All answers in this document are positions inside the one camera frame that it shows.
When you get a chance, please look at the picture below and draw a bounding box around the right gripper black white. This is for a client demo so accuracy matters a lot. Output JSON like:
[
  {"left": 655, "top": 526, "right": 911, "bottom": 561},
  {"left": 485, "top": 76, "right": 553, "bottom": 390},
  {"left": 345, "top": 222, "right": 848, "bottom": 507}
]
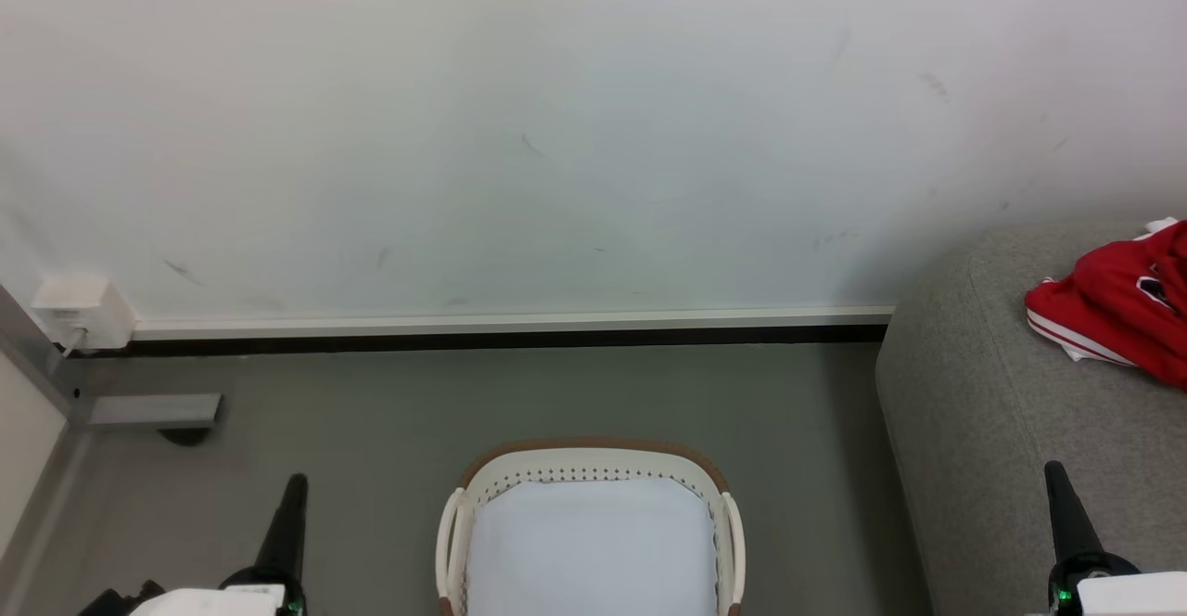
[{"left": 1044, "top": 461, "right": 1187, "bottom": 616}]

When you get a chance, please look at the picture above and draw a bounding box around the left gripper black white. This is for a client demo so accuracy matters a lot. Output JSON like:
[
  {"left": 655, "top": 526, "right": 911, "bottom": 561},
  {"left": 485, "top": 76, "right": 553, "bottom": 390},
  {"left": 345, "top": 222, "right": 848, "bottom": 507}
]
[{"left": 130, "top": 474, "right": 310, "bottom": 616}]

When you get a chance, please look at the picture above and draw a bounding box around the red garment with white trim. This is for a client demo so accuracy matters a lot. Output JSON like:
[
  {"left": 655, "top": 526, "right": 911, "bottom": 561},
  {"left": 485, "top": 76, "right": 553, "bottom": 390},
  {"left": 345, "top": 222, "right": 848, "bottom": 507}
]
[{"left": 1025, "top": 217, "right": 1187, "bottom": 391}]

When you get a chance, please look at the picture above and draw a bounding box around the white laundry basket brown rim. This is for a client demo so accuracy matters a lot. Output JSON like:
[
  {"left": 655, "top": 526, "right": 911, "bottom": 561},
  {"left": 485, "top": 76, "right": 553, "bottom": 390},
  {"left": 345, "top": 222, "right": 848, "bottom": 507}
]
[{"left": 436, "top": 439, "right": 747, "bottom": 616}]

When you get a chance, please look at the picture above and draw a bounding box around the light grey fabric sofa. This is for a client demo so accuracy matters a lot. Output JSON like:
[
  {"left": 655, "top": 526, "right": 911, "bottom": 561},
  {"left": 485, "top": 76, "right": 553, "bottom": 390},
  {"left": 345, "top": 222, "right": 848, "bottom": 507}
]
[{"left": 875, "top": 220, "right": 1187, "bottom": 616}]

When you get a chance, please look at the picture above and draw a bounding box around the white side panel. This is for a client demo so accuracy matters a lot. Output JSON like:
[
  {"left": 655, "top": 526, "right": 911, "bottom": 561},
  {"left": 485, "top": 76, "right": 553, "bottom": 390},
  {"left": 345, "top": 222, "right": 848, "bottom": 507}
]
[{"left": 0, "top": 352, "right": 68, "bottom": 557}]

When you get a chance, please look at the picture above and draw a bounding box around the white and black skirting board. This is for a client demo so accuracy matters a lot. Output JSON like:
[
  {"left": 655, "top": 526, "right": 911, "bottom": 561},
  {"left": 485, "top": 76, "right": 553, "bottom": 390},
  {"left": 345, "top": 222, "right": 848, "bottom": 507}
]
[{"left": 130, "top": 306, "right": 897, "bottom": 353}]

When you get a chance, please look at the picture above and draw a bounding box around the grey metal foot bracket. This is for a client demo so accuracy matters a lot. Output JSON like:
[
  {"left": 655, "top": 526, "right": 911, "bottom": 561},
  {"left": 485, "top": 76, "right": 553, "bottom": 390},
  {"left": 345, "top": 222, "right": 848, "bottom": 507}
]
[{"left": 86, "top": 393, "right": 224, "bottom": 447}]

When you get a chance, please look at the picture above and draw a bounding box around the white wall socket box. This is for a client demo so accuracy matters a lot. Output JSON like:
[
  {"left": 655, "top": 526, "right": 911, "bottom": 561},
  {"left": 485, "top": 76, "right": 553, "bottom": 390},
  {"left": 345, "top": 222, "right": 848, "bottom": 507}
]
[{"left": 32, "top": 274, "right": 137, "bottom": 351}]

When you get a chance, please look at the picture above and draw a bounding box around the grey metal frame post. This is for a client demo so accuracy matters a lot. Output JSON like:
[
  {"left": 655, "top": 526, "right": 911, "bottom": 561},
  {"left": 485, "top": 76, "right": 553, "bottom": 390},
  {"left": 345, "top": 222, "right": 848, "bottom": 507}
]
[{"left": 0, "top": 284, "right": 91, "bottom": 424}]

